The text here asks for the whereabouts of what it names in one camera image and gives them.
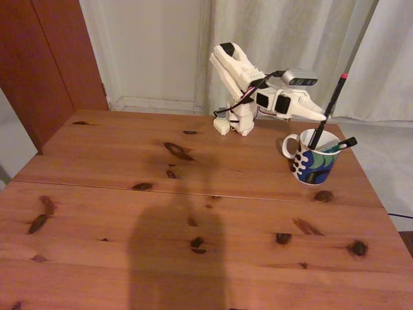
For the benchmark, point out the black pen red end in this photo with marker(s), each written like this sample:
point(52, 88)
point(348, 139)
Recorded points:
point(333, 98)

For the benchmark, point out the white marker black cap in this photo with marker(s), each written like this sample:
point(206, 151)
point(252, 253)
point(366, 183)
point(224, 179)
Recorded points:
point(350, 141)

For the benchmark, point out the white furniture panel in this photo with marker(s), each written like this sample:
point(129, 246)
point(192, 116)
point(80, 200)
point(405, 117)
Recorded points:
point(13, 139)

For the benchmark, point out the silver camera box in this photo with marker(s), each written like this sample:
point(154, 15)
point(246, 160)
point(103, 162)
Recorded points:
point(298, 77)

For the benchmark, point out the brown wooden cabinet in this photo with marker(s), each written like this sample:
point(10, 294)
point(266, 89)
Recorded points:
point(38, 64)

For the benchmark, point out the white blue green mug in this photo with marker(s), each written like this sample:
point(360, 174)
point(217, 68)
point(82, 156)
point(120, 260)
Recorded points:
point(309, 168)

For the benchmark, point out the green mechanical pencil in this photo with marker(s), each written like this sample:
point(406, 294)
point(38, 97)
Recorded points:
point(332, 149)

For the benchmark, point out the white baseboard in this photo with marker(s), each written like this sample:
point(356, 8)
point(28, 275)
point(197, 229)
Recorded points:
point(151, 102)

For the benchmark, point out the white curtain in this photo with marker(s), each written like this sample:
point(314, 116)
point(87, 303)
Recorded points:
point(306, 38)
point(387, 64)

